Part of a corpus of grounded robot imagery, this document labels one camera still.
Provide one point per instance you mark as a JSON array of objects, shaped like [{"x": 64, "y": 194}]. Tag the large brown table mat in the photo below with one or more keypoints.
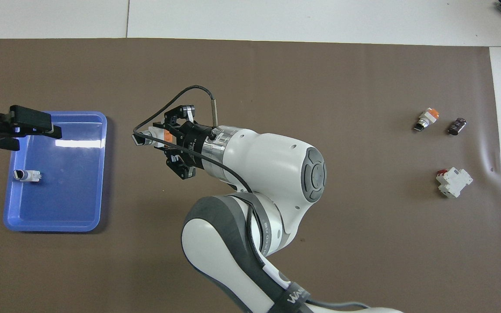
[{"x": 363, "y": 239}]

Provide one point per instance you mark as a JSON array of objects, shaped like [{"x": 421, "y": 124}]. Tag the grey white selector switch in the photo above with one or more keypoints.
[{"x": 26, "y": 175}]

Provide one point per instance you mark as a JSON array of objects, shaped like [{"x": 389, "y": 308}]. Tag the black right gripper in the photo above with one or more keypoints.
[{"x": 195, "y": 145}]

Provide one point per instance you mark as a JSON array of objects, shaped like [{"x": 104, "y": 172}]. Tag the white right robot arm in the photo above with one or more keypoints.
[{"x": 276, "y": 165}]

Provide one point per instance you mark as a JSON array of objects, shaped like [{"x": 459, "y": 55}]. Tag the dark cylindrical capacitor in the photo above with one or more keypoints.
[{"x": 457, "y": 126}]

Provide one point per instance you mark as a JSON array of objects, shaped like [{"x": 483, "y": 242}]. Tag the blue plastic tray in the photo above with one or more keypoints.
[{"x": 59, "y": 195}]

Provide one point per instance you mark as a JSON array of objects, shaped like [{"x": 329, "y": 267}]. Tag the white circuit breaker red lever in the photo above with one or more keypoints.
[{"x": 454, "y": 182}]

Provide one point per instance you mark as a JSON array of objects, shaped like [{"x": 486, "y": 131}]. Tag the orange white selector switch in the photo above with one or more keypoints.
[
  {"x": 160, "y": 135},
  {"x": 427, "y": 118}
]

